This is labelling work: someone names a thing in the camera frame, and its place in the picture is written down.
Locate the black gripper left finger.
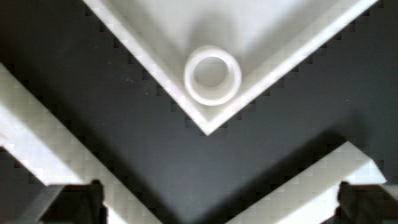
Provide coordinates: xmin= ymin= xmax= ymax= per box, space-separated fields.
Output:
xmin=16 ymin=179 xmax=110 ymax=224

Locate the white square tabletop part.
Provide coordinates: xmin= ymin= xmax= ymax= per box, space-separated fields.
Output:
xmin=84 ymin=0 xmax=379 ymax=133

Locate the white obstacle fence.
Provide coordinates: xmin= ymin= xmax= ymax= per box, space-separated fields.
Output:
xmin=0 ymin=64 xmax=391 ymax=224

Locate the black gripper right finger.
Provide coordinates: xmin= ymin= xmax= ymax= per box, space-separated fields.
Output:
xmin=336 ymin=182 xmax=398 ymax=224

